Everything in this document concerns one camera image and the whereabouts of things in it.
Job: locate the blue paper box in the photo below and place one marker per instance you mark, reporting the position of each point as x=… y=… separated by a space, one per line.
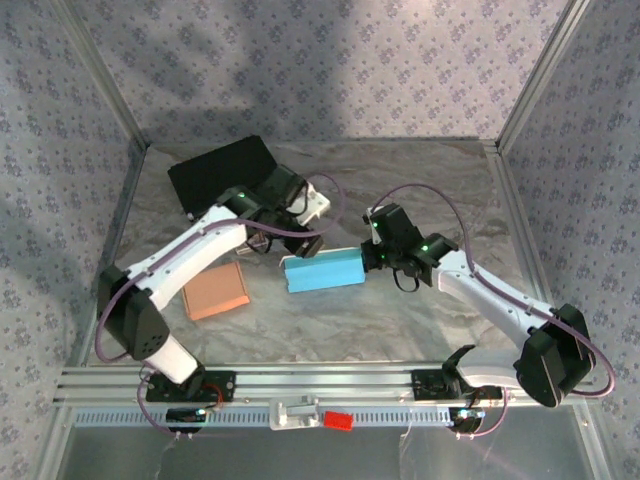
x=325 y=272

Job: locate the orange paper box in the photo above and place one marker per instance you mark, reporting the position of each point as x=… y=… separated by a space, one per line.
x=215 y=292

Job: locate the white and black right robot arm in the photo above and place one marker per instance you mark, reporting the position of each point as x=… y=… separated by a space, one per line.
x=490 y=300

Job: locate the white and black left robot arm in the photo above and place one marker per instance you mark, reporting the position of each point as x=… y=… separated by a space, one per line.
x=195 y=250

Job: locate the black hard case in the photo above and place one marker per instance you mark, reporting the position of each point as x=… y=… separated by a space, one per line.
x=215 y=170

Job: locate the red plastic block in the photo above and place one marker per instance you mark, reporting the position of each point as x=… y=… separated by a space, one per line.
x=339 y=420

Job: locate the small black electronics module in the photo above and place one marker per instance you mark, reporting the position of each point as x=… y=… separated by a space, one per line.
x=185 y=416
x=465 y=417

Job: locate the clear acrylic panel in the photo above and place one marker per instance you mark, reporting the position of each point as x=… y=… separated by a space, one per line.
x=320 y=455

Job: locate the aluminium table side rail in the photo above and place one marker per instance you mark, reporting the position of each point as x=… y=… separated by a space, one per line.
x=120 y=215
x=511 y=190

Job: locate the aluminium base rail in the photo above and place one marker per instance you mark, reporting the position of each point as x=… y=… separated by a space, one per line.
x=325 y=382

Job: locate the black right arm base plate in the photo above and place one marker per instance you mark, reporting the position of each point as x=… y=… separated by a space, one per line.
x=425 y=385

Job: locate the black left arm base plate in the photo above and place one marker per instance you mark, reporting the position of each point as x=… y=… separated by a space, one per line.
x=225 y=385

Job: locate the white clamp bracket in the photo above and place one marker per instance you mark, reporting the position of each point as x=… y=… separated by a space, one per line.
x=295 y=412

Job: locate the aluminium frame post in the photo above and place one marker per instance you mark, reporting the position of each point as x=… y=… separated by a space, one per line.
x=103 y=70
x=544 y=70

